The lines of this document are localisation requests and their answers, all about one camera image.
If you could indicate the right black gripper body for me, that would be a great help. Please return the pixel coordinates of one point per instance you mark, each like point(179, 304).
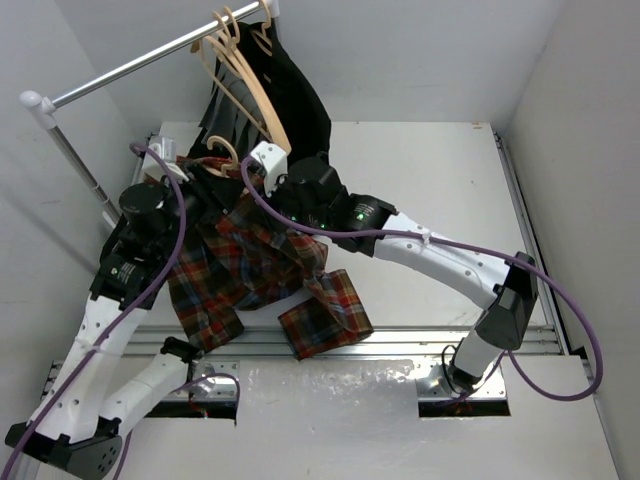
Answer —
point(284, 199)

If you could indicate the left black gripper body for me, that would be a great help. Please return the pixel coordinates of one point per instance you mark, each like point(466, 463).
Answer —
point(201, 180)

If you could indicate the beige hanger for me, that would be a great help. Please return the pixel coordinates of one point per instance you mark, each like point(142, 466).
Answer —
point(227, 52)
point(262, 35)
point(240, 113)
point(224, 159)

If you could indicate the plaid flannel shirt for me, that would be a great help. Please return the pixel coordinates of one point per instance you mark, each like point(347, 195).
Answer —
point(238, 263)

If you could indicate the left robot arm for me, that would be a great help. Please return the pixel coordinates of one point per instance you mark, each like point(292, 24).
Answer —
point(80, 427)

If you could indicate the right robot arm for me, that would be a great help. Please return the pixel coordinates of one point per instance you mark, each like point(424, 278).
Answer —
point(506, 293)

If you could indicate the beige hanger under black garment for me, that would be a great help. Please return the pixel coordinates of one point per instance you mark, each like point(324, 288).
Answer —
point(262, 35)

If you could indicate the black hanging garment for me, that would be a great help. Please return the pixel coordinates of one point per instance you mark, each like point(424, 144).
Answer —
point(299, 108)

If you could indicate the grey pleated skirt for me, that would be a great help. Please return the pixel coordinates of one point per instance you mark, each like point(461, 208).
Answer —
point(223, 118)

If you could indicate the metal rack upright pole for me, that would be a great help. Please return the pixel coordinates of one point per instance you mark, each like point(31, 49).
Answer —
point(71, 155)

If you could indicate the white front cover board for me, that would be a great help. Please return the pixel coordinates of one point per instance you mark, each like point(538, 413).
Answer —
point(331, 419)

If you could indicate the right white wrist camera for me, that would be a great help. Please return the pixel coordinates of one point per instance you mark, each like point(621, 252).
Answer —
point(273, 161)

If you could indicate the metal clothes rack rail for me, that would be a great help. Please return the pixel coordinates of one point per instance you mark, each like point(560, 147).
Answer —
point(42, 108)

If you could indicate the aluminium mounting rail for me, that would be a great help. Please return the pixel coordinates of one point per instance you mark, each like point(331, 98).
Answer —
point(400, 340)

